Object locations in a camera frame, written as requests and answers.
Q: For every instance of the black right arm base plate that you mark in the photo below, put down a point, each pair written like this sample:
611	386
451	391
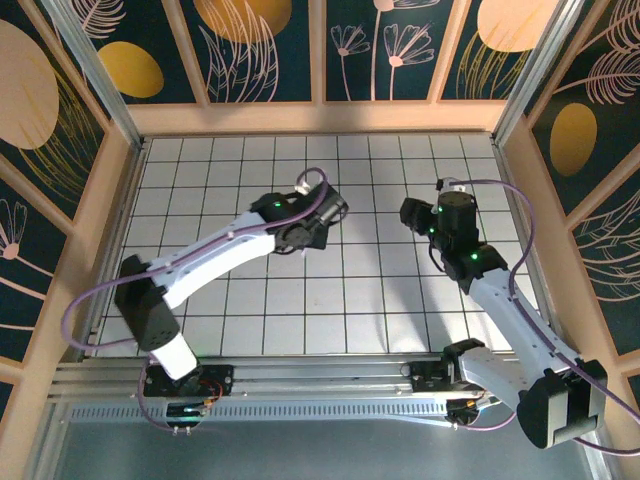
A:
422	377

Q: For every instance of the dark panel with pink flowers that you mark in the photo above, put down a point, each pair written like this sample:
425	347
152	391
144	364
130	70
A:
380	75

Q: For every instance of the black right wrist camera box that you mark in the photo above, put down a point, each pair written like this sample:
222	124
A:
415	215

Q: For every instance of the long aluminium base rail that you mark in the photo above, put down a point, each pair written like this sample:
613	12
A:
325	380

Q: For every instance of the dark panel, orange circle, leaves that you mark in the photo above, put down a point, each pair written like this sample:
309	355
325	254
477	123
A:
240	50

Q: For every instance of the aluminium table side rail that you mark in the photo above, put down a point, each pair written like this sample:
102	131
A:
516	200
114	225

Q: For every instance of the aluminium corner post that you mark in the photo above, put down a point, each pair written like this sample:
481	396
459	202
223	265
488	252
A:
534	70
97	75

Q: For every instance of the dark panel with pink feather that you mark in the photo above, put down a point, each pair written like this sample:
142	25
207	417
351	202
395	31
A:
600	60

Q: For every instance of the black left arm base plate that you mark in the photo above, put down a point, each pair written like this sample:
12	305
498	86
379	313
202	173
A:
220	377

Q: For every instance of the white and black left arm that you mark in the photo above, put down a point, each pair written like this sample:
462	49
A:
210	265

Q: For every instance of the dark panel, tall yellow oval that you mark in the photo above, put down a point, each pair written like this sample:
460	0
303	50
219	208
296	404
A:
575	140

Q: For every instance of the plain dark wall panel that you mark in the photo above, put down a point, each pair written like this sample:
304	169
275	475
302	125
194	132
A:
5	400
634	395

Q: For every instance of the dark panel, pink leaf outlines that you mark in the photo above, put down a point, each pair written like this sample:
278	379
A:
610	270

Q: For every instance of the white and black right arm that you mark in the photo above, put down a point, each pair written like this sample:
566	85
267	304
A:
520	320

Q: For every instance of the dark panel, large peach circle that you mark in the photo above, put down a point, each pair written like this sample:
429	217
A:
30	100

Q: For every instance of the panel, peach circle, gold lines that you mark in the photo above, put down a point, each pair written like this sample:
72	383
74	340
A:
500	30

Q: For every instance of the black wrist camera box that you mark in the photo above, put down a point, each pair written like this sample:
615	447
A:
334	207
415	215

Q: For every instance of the dark panel, single pink flower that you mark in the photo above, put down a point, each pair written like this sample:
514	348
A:
25	280

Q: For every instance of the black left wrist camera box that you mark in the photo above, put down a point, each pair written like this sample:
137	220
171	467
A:
334	207

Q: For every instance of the grey metal sheet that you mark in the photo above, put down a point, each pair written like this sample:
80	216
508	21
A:
320	450

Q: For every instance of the dark panel, small yellow oval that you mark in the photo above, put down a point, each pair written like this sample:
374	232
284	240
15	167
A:
130	70

